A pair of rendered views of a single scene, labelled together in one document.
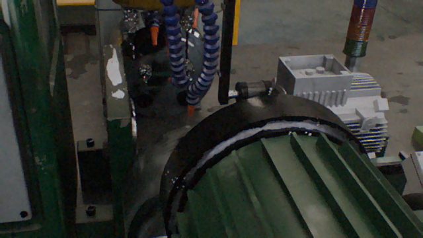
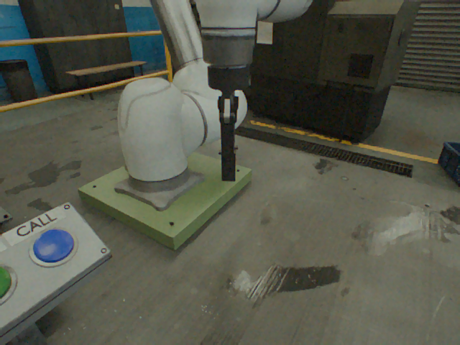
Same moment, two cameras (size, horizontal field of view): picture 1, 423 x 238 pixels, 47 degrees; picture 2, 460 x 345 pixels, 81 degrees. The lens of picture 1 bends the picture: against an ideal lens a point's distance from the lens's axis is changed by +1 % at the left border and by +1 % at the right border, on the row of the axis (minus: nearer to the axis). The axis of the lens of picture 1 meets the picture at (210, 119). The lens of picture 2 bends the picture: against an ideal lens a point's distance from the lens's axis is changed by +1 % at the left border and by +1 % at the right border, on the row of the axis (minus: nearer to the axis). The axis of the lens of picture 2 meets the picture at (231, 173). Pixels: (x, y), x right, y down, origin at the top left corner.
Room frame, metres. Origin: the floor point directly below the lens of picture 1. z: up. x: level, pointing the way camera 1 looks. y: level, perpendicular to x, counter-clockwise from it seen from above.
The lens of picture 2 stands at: (0.46, -0.50, 1.25)
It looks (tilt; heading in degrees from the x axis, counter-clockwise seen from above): 31 degrees down; 319
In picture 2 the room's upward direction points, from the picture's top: straight up
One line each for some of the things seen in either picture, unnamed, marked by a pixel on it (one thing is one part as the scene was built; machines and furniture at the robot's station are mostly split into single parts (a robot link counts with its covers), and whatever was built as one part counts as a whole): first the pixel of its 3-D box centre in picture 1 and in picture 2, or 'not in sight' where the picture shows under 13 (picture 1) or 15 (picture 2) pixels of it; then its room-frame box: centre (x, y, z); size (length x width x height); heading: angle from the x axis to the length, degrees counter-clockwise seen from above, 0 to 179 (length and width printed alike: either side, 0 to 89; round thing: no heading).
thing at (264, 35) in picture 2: not in sight; (264, 28); (2.87, -3.13, 1.08); 0.22 x 0.02 x 0.31; 6
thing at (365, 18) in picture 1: (363, 12); not in sight; (1.25, -0.39, 1.14); 0.06 x 0.06 x 0.04
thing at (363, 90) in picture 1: (322, 118); not in sight; (0.91, -0.24, 1.02); 0.20 x 0.19 x 0.19; 104
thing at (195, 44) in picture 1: (158, 53); not in sight; (1.15, 0.14, 1.04); 0.41 x 0.25 x 0.25; 14
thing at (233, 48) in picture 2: not in sight; (228, 47); (0.85, -0.83, 1.19); 0.09 x 0.09 x 0.06
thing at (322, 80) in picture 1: (312, 81); not in sight; (0.90, -0.21, 1.11); 0.12 x 0.11 x 0.07; 104
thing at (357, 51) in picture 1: (355, 45); not in sight; (1.25, -0.39, 1.05); 0.06 x 0.06 x 0.04
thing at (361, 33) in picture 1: (359, 29); not in sight; (1.25, -0.39, 1.10); 0.06 x 0.06 x 0.04
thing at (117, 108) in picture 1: (102, 153); not in sight; (0.79, 0.22, 0.97); 0.30 x 0.11 x 0.34; 14
